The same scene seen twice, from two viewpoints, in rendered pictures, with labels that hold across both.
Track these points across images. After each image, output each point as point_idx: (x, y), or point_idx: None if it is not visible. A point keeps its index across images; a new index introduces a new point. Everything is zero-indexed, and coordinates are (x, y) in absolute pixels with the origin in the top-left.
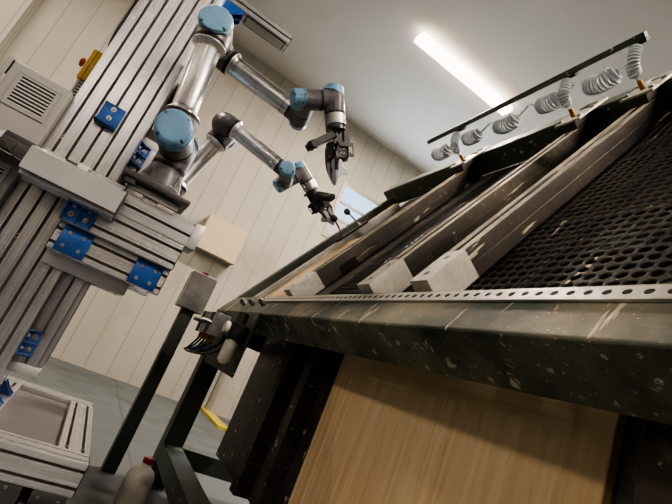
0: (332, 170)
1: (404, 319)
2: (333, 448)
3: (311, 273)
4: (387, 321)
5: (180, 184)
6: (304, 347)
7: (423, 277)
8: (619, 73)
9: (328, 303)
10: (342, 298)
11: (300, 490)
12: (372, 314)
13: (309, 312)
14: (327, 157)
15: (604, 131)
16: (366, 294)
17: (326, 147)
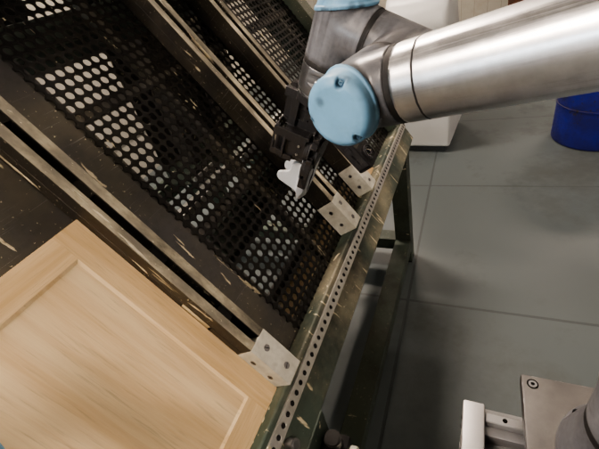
0: (312, 176)
1: (389, 198)
2: None
3: (266, 336)
4: (389, 207)
5: (575, 415)
6: None
7: (373, 182)
8: None
9: (353, 262)
10: (356, 244)
11: None
12: (381, 216)
13: (358, 281)
14: (316, 161)
15: (217, 5)
16: (361, 222)
17: (322, 144)
